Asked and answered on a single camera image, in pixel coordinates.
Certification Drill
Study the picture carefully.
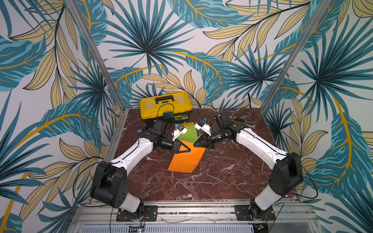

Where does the lime green paper sheet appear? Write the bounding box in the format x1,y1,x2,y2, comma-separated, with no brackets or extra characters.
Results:
177,122,198,143

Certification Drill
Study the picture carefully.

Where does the orange paper sheet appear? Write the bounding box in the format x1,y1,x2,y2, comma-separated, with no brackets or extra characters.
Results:
168,141,206,173

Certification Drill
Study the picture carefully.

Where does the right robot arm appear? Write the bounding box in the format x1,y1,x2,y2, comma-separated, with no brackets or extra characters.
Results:
194,112,304,220

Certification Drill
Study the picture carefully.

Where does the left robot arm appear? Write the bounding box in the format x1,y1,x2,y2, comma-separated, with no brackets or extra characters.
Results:
89,120,191,221

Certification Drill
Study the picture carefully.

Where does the small black orange tool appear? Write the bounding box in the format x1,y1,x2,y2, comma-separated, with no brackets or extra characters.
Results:
233,116,246,122

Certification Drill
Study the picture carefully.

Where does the yellow black toolbox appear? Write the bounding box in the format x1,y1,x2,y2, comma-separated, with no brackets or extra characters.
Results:
139,92,192,128

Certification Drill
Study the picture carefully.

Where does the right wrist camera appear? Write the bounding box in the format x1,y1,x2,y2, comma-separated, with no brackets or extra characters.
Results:
194,119,211,136

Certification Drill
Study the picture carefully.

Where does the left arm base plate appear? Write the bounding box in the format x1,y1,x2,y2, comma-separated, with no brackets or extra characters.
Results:
116,204,158,222

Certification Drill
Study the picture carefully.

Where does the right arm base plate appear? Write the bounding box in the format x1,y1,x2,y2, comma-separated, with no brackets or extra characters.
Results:
234,205,275,221

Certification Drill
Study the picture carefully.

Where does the aluminium front frame rail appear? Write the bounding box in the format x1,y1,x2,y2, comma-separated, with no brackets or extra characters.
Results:
67,199,322,233

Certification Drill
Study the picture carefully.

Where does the right aluminium corner post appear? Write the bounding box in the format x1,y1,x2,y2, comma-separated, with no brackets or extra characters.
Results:
260,0,332,113

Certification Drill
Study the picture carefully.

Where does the aluminium corner post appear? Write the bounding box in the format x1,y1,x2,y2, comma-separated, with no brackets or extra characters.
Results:
65,0,125,113
260,0,332,113

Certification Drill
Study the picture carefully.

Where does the left aluminium corner post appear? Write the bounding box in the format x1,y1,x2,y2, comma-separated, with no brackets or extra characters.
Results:
65,0,125,113

